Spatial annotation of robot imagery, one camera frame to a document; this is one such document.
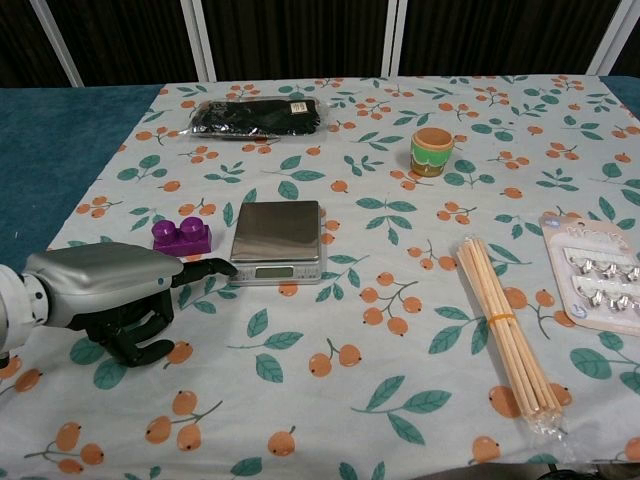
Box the purple toy building block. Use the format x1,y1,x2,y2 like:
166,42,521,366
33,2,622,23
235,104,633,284
151,216,213,257

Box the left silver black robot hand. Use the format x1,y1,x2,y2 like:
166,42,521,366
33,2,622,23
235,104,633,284
22,242,239,369

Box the green orange small cup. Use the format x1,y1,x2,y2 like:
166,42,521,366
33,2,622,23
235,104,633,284
409,126,456,179

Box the hooks on blister card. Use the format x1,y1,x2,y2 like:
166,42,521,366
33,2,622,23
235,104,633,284
539,210,640,336

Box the silver digital kitchen scale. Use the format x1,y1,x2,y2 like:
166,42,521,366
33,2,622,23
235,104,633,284
228,200,329,288

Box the floral orange fruit tablecloth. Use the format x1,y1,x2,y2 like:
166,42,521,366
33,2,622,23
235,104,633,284
0,74,640,480

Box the bundle of wooden sticks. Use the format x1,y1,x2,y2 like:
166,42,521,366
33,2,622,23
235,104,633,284
455,236,570,437

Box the white frame post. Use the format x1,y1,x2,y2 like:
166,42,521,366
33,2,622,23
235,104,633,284
588,0,640,77
178,0,218,84
380,0,408,79
28,0,85,89

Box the black gloves in plastic bag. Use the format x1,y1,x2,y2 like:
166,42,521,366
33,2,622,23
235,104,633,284
185,97,327,141

